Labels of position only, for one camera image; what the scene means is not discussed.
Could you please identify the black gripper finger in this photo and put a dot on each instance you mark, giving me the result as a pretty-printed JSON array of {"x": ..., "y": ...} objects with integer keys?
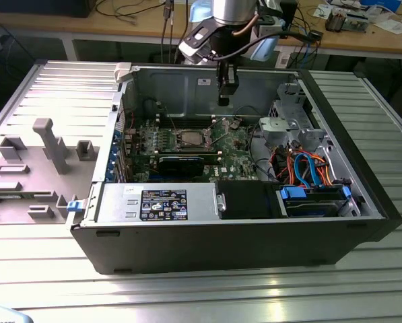
[{"x": 227, "y": 88}]

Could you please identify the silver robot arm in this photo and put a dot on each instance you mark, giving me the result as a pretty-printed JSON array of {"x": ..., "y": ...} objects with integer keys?
[{"x": 234, "y": 11}]

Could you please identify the black RAM slot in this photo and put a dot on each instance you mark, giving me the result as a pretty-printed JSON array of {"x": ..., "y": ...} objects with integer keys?
[
  {"x": 187, "y": 127},
  {"x": 187, "y": 120},
  {"x": 187, "y": 117},
  {"x": 187, "y": 123}
]

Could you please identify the metal locking lever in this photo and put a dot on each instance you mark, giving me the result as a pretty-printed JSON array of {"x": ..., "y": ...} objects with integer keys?
[
  {"x": 170, "y": 118},
  {"x": 215, "y": 141}
]

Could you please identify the CPU socket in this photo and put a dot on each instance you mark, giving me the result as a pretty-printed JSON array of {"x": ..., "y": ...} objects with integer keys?
[{"x": 187, "y": 148}]

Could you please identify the round coin battery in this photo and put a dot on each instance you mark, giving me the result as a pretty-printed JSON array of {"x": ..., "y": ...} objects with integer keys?
[{"x": 234, "y": 125}]

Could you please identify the green motherboard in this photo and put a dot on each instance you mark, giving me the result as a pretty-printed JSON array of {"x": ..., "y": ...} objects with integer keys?
[{"x": 236, "y": 149}]

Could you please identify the white label card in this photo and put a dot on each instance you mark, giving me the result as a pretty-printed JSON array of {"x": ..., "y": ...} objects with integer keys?
[{"x": 283, "y": 60}]

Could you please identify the silver metal drive cage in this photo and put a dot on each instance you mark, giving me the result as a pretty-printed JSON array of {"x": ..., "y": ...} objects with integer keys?
[{"x": 276, "y": 129}]

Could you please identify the black upright box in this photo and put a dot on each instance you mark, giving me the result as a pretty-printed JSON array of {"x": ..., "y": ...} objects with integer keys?
[{"x": 290, "y": 13}]

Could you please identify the black graphics card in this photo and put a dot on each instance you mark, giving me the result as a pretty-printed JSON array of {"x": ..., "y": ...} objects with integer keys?
[{"x": 180, "y": 167}]

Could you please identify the small black device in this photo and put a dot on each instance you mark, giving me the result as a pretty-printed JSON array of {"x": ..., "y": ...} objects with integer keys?
[{"x": 316, "y": 34}]

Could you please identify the wooden desk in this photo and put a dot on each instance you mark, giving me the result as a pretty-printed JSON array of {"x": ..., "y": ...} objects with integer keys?
[{"x": 126, "y": 23}]

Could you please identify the copper coil transformer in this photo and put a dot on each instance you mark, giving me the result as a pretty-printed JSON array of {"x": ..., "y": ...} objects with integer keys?
[{"x": 333, "y": 22}]

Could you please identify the hard disk in blue carrier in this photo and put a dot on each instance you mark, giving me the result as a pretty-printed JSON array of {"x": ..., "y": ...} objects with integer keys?
[{"x": 293, "y": 195}]

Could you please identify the circuit board device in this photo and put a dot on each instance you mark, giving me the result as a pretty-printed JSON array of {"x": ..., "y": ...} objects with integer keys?
[{"x": 355, "y": 22}]

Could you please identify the silver power supply unit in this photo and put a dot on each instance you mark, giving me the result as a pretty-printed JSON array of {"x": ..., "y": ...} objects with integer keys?
[{"x": 120, "y": 202}]

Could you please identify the black PC case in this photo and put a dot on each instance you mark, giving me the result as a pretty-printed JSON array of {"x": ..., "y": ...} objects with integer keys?
[{"x": 221, "y": 249}]

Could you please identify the blue box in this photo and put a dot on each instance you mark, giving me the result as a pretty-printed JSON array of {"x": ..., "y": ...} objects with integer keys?
[{"x": 382, "y": 4}]

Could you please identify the white papers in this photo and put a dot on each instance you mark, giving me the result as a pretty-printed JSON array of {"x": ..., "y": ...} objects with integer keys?
[{"x": 394, "y": 26}]

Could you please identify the large black box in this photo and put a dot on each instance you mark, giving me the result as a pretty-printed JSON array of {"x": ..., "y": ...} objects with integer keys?
[{"x": 35, "y": 8}]

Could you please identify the blue plastic latch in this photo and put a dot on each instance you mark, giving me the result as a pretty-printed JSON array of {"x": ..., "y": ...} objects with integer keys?
[{"x": 73, "y": 206}]

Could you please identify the grey parts rack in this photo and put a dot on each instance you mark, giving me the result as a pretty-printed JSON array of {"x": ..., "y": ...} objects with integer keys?
[{"x": 35, "y": 183}]

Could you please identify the green RAM stick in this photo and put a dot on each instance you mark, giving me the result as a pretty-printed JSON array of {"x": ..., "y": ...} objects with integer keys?
[{"x": 5, "y": 196}]

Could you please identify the white rounded device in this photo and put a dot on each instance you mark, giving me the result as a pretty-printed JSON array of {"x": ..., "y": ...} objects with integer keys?
[{"x": 2, "y": 314}]

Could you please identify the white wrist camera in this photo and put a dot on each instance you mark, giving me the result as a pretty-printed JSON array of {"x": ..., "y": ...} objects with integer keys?
[{"x": 197, "y": 38}]

